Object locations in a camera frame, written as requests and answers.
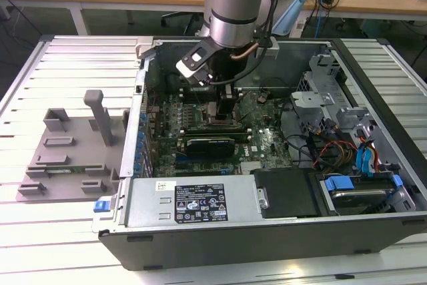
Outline hard disk blue carrier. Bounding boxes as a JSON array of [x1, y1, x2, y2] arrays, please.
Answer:
[[319, 174, 406, 216]]

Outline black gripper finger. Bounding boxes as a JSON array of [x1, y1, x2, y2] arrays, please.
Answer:
[[215, 94, 238, 121]]

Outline black graphics card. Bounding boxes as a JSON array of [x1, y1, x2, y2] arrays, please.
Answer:
[[184, 135, 237, 160]]

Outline red yellow power wires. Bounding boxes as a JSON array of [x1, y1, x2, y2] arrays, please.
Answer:
[[313, 139, 356, 168]]

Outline metal socket cover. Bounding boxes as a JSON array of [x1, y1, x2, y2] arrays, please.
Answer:
[[235, 92, 251, 123]]

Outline black plastic shroud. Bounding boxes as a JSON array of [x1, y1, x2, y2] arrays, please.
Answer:
[[250, 167, 323, 219]]

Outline black RAM slot row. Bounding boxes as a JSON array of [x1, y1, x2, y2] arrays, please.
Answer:
[[179, 85, 244, 105], [179, 125, 252, 143]]

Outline black power supply label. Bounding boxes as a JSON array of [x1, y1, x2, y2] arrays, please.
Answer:
[[175, 183, 228, 223]]

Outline green motherboard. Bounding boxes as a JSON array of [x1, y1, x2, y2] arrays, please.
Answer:
[[146, 89, 294, 179]]

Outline blue SATA wire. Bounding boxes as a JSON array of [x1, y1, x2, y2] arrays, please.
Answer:
[[355, 143, 378, 179]]

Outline grey parts rack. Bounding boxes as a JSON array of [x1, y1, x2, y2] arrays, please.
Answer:
[[16, 89, 131, 204]]

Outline small silver heatsink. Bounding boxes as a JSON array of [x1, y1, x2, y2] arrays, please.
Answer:
[[240, 161, 264, 175]]

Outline grey metal drive cage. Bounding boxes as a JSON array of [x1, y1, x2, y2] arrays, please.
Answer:
[[289, 51, 376, 139]]

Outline copper coloured cable conduit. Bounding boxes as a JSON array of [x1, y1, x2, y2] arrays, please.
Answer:
[[232, 41, 258, 63]]

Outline green RAM stick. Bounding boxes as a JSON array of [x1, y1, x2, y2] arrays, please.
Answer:
[[45, 164, 104, 176]]

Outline grey power supply unit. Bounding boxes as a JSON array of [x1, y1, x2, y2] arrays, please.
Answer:
[[125, 176, 264, 228]]

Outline open black PC case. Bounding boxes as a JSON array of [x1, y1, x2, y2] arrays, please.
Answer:
[[98, 36, 427, 272]]

